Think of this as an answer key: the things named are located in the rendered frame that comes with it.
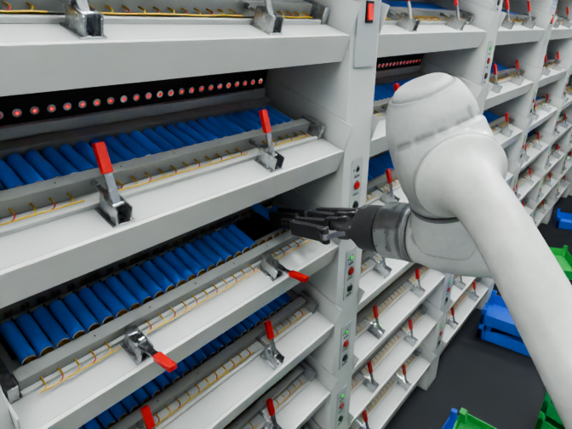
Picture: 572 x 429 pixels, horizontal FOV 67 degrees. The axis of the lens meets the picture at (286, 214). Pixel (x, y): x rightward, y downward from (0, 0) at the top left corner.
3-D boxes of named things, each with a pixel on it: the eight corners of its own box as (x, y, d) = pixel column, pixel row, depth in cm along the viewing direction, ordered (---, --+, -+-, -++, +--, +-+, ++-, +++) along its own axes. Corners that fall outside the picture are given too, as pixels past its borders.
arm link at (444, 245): (438, 233, 71) (420, 168, 64) (546, 246, 61) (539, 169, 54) (413, 283, 65) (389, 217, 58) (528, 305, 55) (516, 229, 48)
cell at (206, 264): (191, 248, 77) (214, 271, 74) (182, 252, 76) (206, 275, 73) (191, 241, 76) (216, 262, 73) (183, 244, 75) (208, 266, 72)
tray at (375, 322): (439, 284, 156) (458, 256, 148) (346, 380, 114) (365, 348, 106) (392, 251, 165) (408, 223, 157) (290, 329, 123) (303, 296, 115)
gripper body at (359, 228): (395, 198, 71) (347, 196, 77) (368, 214, 65) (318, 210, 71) (398, 242, 73) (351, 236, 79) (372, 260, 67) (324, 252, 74)
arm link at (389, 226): (401, 213, 61) (364, 209, 65) (406, 272, 64) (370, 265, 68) (428, 195, 67) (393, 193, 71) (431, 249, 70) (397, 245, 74)
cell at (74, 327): (62, 306, 61) (86, 336, 58) (48, 311, 60) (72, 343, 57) (61, 297, 60) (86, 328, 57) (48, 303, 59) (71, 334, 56)
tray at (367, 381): (432, 328, 164) (449, 305, 156) (342, 434, 122) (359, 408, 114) (388, 295, 173) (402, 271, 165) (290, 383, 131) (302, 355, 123)
